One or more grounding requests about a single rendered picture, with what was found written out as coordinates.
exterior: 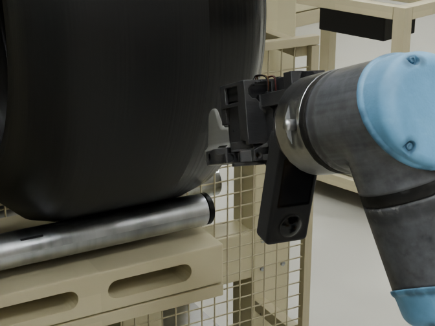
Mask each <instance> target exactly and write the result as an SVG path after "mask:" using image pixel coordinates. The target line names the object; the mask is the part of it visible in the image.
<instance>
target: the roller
mask: <svg viewBox="0 0 435 326"><path fill-rule="evenodd" d="M214 217H215V207H214V203H213V200H212V198H211V197H210V196H209V195H208V194H207V193H196V194H192V195H186V196H183V197H177V198H173V199H167V200H163V201H157V202H152V203H148V204H142V205H138V206H132V207H129V208H123V209H119V210H113V211H110V212H104V213H98V214H94V215H88V216H84V217H78V218H74V219H69V220H65V221H59V222H55V223H49V224H43V225H39V226H33V227H30V228H24V229H20V230H14V231H11V232H5V233H1V234H0V271H1V270H6V269H9V268H15V267H19V266H24V265H29V264H32V263H39V262H42V261H47V260H51V259H56V258H59V257H65V256H68V255H74V254H79V253H82V252H88V251H91V250H97V249H100V248H105V247H109V246H115V245H120V244H123V243H128V242H132V241H138V240H141V239H146V238H150V237H155V236H159V235H164V234H170V233H173V232H178V231H182V230H187V229H191V228H196V227H200V226H205V225H207V224H211V223H212V222H213V220H214Z"/></svg>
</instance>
